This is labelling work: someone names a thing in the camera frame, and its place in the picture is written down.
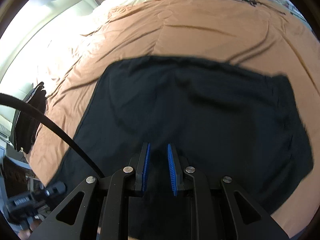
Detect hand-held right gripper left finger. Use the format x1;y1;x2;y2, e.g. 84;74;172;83
31;142;151;240

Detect bed with orange sheet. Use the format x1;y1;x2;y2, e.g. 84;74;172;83
25;0;320;238

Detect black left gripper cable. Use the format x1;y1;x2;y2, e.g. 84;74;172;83
0;93;106;179

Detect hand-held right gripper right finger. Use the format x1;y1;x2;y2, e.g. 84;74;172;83
167;144;290;240

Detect cream padded headboard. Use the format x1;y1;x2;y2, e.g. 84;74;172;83
0;0;100;140

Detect stack of black clothes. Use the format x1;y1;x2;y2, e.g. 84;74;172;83
14;81;48;154

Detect black pants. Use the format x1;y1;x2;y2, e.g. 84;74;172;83
49;55;315;240

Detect person's left hand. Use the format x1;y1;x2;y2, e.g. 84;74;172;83
19;216;47;238

